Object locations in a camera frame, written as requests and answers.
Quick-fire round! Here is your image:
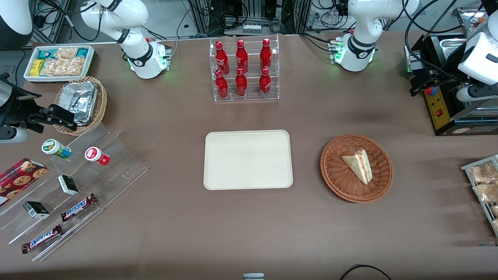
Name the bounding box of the clear bag of beige snacks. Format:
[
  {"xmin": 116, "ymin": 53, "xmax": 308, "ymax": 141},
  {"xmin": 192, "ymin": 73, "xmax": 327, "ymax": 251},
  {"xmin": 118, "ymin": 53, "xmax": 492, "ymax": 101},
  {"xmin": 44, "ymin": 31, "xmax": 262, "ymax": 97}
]
[
  {"xmin": 468, "ymin": 162, "xmax": 498, "ymax": 184},
  {"xmin": 472, "ymin": 182, "xmax": 498, "ymax": 203}
]

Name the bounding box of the clear acrylic bottle rack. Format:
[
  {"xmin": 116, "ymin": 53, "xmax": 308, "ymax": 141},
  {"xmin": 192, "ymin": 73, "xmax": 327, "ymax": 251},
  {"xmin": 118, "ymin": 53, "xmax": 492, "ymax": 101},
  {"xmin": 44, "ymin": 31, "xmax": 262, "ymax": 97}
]
[{"xmin": 209, "ymin": 35, "xmax": 280, "ymax": 103}]

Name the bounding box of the black floor cable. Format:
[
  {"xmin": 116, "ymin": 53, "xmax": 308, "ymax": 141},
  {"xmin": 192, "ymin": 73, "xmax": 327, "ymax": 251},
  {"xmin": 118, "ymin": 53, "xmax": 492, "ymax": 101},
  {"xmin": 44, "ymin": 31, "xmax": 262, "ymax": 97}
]
[{"xmin": 339, "ymin": 264, "xmax": 393, "ymax": 280}]

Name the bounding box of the Snickers chocolate bar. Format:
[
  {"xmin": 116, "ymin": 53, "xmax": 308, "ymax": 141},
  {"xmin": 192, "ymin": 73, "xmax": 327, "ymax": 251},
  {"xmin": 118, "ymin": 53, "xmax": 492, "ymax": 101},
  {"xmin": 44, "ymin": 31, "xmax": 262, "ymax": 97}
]
[
  {"xmin": 61, "ymin": 193, "xmax": 98, "ymax": 222},
  {"xmin": 21, "ymin": 224, "xmax": 63, "ymax": 254}
]

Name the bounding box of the metal wire rack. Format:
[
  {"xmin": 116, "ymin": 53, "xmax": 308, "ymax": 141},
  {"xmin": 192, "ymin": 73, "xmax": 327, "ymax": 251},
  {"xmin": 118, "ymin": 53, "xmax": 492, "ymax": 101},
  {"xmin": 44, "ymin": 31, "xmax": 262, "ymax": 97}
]
[{"xmin": 461, "ymin": 154, "xmax": 498, "ymax": 238}]

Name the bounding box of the red chocolate chip cookie box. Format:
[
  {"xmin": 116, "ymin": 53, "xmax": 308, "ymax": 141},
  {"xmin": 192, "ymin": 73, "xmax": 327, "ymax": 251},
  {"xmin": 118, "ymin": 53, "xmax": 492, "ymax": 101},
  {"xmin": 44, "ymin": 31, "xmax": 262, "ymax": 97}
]
[{"xmin": 0, "ymin": 157, "xmax": 49, "ymax": 207}]

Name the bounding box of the black control box yellow panel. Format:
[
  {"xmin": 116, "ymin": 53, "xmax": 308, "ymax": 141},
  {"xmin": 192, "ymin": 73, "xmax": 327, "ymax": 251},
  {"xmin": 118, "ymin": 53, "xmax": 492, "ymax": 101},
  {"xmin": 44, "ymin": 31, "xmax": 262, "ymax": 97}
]
[{"xmin": 409, "ymin": 34, "xmax": 498, "ymax": 137}]

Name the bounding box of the small black carton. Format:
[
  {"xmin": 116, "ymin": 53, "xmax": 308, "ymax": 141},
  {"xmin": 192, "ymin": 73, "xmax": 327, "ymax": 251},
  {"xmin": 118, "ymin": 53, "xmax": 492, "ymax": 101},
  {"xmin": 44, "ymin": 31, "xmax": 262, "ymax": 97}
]
[
  {"xmin": 22, "ymin": 201, "xmax": 51, "ymax": 219},
  {"xmin": 57, "ymin": 175, "xmax": 80, "ymax": 196}
]

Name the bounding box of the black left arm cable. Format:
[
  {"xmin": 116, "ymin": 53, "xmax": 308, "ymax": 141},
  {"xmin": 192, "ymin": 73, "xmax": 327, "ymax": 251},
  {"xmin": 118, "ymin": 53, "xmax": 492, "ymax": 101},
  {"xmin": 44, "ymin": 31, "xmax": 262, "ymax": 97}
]
[{"xmin": 403, "ymin": 0, "xmax": 469, "ymax": 80}]

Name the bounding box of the light tan wicker basket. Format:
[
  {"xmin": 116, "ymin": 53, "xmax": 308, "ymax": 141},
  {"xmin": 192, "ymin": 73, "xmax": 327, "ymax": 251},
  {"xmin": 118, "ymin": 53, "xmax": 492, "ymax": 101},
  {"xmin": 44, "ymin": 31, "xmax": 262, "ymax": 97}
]
[{"xmin": 52, "ymin": 76, "xmax": 108, "ymax": 136}]

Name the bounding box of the white rectangular snack bin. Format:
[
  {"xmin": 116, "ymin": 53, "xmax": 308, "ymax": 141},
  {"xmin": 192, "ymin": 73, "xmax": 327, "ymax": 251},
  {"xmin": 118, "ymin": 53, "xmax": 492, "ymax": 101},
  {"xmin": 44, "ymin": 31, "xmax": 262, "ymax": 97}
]
[{"xmin": 23, "ymin": 45, "xmax": 96, "ymax": 84}]

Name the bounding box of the silver foil wrapped pack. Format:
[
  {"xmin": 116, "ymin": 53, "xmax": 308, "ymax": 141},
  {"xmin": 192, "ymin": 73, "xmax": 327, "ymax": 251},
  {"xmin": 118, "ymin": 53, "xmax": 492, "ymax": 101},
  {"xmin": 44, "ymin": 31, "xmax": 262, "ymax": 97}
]
[{"xmin": 58, "ymin": 81, "xmax": 98, "ymax": 126}]

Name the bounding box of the clear bag of crackers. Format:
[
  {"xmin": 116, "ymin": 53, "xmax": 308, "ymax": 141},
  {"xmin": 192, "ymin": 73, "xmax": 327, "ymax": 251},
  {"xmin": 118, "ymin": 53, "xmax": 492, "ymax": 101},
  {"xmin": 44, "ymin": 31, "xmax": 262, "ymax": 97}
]
[
  {"xmin": 54, "ymin": 47, "xmax": 79, "ymax": 61},
  {"xmin": 40, "ymin": 57, "xmax": 85, "ymax": 77}
]

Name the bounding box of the steel tray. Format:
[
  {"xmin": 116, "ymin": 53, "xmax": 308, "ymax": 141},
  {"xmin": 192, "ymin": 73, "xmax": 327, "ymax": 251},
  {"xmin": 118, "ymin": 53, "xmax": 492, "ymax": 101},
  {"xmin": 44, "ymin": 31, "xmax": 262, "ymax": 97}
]
[{"xmin": 452, "ymin": 7, "xmax": 489, "ymax": 37}]

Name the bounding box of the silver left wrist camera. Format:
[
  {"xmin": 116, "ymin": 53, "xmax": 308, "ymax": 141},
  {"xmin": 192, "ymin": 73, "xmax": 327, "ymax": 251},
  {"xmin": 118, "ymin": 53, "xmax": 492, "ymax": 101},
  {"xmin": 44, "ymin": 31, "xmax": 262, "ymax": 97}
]
[{"xmin": 456, "ymin": 83, "xmax": 498, "ymax": 103}]

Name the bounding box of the wrapped triangle sandwich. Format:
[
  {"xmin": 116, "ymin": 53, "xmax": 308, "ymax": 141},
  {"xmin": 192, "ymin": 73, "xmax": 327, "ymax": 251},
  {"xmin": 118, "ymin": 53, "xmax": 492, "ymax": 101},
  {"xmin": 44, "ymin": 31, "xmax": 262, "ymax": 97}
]
[{"xmin": 341, "ymin": 149, "xmax": 373, "ymax": 185}]

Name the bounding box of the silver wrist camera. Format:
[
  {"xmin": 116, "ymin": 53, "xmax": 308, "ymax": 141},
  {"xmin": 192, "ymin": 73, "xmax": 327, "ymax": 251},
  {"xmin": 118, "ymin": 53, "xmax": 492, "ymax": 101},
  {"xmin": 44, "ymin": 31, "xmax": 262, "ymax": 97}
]
[
  {"xmin": 456, "ymin": 83, "xmax": 498, "ymax": 103},
  {"xmin": 0, "ymin": 127, "xmax": 28, "ymax": 144}
]

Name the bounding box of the red soda bottle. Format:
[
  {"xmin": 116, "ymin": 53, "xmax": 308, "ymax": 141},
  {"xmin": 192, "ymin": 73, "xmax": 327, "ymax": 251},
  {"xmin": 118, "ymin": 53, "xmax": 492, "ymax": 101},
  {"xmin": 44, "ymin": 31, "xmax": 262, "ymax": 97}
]
[
  {"xmin": 235, "ymin": 39, "xmax": 249, "ymax": 74},
  {"xmin": 215, "ymin": 70, "xmax": 229, "ymax": 99},
  {"xmin": 235, "ymin": 68, "xmax": 248, "ymax": 97},
  {"xmin": 259, "ymin": 66, "xmax": 272, "ymax": 96},
  {"xmin": 260, "ymin": 38, "xmax": 273, "ymax": 72},
  {"xmin": 215, "ymin": 41, "xmax": 230, "ymax": 75}
]

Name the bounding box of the clear acrylic step stand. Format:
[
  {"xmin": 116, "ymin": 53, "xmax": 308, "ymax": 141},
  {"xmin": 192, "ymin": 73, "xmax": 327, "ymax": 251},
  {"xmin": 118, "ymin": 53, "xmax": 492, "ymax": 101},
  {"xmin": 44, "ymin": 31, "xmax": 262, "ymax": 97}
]
[{"xmin": 0, "ymin": 123, "xmax": 149, "ymax": 262}]

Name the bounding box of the green lid snack cup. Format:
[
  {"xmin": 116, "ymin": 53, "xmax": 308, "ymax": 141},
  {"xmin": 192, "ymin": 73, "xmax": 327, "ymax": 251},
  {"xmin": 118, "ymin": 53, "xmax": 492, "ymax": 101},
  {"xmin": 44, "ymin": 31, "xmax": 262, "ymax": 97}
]
[{"xmin": 41, "ymin": 138, "xmax": 72, "ymax": 160}]

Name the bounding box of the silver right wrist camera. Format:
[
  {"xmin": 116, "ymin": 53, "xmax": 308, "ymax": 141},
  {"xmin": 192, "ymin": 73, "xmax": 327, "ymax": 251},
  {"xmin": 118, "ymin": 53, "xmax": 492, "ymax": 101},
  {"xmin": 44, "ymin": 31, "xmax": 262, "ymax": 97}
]
[{"xmin": 0, "ymin": 127, "xmax": 28, "ymax": 144}]

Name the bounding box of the aluminium frame shelving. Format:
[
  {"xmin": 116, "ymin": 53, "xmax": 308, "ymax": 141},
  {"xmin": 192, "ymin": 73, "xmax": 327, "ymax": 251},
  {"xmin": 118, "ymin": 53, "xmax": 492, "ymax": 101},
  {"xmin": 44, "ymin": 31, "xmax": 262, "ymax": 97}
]
[{"xmin": 186, "ymin": 0, "xmax": 312, "ymax": 36}]

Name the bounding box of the yellow snack packet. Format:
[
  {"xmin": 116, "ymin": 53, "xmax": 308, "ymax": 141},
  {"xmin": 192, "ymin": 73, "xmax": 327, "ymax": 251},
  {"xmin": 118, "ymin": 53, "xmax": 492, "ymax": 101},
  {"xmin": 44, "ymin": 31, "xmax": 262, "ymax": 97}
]
[{"xmin": 30, "ymin": 59, "xmax": 46, "ymax": 77}]

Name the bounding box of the cream rectangular tray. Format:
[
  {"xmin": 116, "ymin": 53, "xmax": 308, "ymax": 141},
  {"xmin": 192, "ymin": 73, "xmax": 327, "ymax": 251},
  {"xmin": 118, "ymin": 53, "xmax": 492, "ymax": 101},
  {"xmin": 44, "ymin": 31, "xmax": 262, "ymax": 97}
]
[{"xmin": 203, "ymin": 129, "xmax": 294, "ymax": 191}]

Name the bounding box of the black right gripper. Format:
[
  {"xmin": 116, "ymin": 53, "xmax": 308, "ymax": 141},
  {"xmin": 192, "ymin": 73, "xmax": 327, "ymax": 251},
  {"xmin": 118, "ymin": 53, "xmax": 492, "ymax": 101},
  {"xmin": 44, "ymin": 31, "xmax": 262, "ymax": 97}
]
[{"xmin": 0, "ymin": 75, "xmax": 77, "ymax": 134}]

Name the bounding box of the red lid snack cup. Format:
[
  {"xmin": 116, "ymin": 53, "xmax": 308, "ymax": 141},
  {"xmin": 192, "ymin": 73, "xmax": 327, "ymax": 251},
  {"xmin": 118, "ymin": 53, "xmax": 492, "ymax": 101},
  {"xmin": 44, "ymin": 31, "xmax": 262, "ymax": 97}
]
[{"xmin": 84, "ymin": 146, "xmax": 111, "ymax": 166}]

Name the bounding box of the brown round wicker basket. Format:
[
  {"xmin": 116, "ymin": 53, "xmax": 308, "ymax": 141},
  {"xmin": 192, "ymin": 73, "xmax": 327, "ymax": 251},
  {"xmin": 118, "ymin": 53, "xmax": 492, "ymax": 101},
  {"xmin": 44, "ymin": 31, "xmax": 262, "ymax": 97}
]
[{"xmin": 320, "ymin": 134, "xmax": 394, "ymax": 204}]

